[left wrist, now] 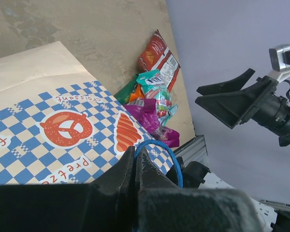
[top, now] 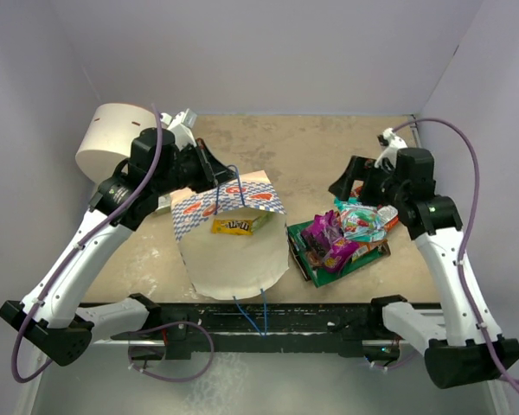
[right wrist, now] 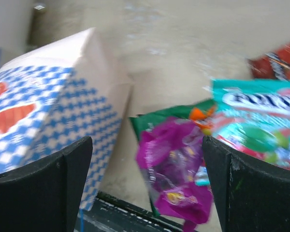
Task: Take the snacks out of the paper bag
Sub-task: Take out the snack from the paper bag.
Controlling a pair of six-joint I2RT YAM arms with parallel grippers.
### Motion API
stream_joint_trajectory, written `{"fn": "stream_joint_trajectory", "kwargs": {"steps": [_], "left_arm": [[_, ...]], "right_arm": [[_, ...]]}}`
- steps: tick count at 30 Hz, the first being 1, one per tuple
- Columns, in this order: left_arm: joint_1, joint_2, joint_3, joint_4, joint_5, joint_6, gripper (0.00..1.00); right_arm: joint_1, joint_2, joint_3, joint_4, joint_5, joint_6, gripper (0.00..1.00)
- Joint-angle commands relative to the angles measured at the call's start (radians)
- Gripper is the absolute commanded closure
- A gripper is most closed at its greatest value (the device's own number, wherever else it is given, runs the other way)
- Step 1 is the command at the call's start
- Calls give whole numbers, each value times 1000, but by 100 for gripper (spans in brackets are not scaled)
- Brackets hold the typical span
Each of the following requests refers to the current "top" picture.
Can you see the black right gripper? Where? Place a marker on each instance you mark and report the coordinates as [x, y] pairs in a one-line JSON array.
[[355, 169]]

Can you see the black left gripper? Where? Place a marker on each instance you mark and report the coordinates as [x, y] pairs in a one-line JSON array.
[[212, 171]]

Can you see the teal snack bag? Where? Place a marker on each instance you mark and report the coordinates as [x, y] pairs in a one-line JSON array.
[[358, 222]]

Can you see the red orange snack bag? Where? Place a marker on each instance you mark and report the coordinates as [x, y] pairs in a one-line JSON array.
[[388, 215]]

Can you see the yellow snack bag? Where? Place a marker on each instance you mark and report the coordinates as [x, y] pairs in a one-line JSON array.
[[233, 227]]

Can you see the blue checkered paper bag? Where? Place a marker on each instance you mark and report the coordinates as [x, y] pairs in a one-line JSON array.
[[229, 267]]

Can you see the magenta snack bag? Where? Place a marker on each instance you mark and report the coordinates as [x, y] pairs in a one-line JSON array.
[[324, 236]]

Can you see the green chips bag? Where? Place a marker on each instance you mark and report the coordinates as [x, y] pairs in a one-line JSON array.
[[320, 272]]

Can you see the light green snack bag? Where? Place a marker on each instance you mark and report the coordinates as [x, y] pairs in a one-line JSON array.
[[260, 221]]

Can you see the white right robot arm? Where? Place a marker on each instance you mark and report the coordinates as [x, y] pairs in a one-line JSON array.
[[469, 347]]

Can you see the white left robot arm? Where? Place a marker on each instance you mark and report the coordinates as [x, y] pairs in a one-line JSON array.
[[50, 316]]

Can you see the small green white box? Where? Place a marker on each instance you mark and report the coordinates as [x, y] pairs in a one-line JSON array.
[[163, 205]]

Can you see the white paper towel roll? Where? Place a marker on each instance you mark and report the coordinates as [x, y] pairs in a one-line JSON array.
[[108, 138]]

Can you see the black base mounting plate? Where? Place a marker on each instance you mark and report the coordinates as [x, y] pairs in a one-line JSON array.
[[346, 329]]

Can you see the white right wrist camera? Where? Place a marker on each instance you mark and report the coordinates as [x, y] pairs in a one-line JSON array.
[[391, 143]]

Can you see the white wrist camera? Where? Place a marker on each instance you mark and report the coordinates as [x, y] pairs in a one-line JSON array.
[[181, 126], [391, 143]]

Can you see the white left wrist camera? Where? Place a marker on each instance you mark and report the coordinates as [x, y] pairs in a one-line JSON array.
[[181, 126]]

